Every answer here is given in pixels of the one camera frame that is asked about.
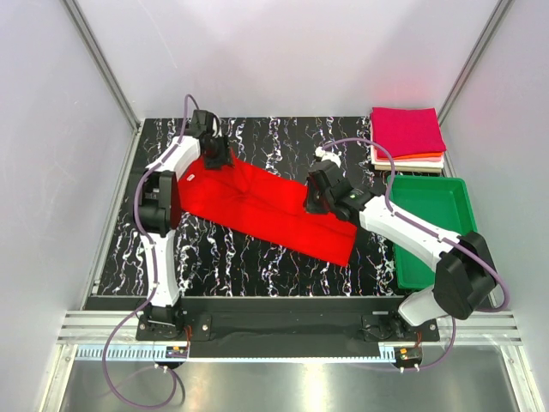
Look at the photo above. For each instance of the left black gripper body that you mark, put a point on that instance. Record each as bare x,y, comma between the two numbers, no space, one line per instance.
220,154

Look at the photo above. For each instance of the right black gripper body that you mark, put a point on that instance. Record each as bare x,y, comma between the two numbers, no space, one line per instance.
316,202

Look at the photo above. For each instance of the red t shirt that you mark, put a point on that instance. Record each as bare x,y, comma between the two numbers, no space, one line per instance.
258,203

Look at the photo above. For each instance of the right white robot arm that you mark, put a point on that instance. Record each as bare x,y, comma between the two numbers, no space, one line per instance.
464,273

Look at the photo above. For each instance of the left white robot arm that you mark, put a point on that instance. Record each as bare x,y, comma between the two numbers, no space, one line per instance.
157,211

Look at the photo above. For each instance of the magenta folded t shirt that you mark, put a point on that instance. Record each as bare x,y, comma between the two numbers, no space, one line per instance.
407,132

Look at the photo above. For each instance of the black marbled table mat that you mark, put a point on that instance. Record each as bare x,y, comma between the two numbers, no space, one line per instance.
211,260

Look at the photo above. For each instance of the cream folded t shirt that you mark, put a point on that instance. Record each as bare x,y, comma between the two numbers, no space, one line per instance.
410,169

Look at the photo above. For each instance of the orange folded t shirt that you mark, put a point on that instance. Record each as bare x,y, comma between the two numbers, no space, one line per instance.
422,155

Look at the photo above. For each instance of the green plastic bin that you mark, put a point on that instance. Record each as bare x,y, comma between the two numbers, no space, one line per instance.
443,202

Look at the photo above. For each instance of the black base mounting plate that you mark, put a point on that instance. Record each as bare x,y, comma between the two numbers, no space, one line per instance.
380,323

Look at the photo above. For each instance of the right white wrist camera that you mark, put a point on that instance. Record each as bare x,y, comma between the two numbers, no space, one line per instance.
323,155

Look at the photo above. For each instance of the left aluminium frame post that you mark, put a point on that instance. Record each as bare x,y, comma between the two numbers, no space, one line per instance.
83,27

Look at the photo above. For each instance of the aluminium frame post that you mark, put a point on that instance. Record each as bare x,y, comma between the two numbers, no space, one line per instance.
494,21
83,27

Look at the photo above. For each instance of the aluminium front rail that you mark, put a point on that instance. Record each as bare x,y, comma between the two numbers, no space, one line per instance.
481,329

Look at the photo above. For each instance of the right aluminium frame post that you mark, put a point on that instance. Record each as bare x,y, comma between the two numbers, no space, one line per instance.
494,21

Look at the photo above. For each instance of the white slotted cable duct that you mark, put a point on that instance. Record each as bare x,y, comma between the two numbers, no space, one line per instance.
160,353

